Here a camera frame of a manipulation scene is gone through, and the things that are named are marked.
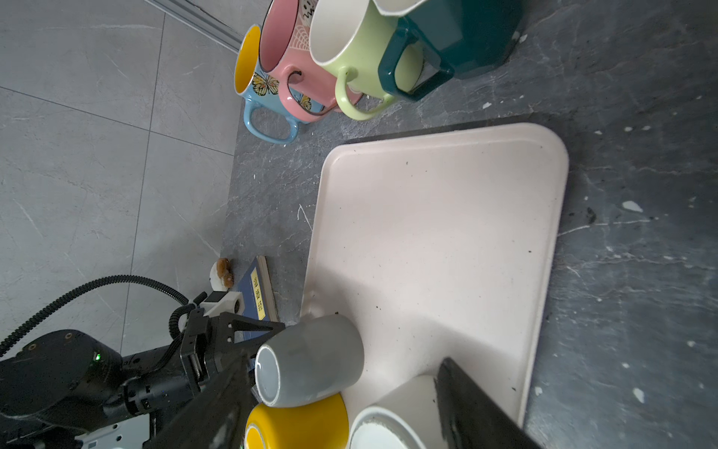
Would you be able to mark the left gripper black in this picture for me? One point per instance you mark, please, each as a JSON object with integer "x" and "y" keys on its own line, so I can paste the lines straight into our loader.
{"x": 208, "y": 340}

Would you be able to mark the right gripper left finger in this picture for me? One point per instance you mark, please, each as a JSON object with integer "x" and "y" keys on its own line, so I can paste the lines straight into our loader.
{"x": 217, "y": 417}

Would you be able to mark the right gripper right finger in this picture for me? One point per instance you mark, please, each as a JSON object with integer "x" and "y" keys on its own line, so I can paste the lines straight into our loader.
{"x": 469, "y": 417}

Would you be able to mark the grey mug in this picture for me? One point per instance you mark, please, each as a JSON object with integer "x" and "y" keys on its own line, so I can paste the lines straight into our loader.
{"x": 308, "y": 362}

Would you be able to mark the blue mug yellow inside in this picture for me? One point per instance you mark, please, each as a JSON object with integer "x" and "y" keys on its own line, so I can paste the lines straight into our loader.
{"x": 259, "y": 89}

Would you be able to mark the pink cartoon mug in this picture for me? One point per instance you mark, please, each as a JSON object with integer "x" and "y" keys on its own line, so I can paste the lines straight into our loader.
{"x": 284, "y": 53}

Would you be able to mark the light green mug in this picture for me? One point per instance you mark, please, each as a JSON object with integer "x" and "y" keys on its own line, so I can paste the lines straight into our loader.
{"x": 348, "y": 40}

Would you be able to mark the dark green mug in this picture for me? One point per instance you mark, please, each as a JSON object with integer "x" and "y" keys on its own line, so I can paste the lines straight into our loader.
{"x": 463, "y": 39}

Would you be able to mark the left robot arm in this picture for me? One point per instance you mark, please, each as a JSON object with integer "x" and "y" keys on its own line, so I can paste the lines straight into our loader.
{"x": 67, "y": 383}

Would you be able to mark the white mug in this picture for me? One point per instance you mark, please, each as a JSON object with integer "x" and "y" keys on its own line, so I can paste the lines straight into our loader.
{"x": 407, "y": 417}

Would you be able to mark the blue hardcover book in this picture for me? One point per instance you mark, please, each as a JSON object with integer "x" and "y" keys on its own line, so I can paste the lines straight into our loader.
{"x": 257, "y": 299}

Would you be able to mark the small brown white object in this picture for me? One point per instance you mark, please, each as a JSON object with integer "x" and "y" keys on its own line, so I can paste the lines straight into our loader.
{"x": 221, "y": 276}

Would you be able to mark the beige serving tray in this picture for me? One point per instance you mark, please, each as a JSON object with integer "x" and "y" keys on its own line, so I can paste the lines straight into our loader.
{"x": 440, "y": 246}

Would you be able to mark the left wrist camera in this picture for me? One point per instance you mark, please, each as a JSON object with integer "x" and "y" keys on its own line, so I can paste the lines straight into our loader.
{"x": 219, "y": 301}

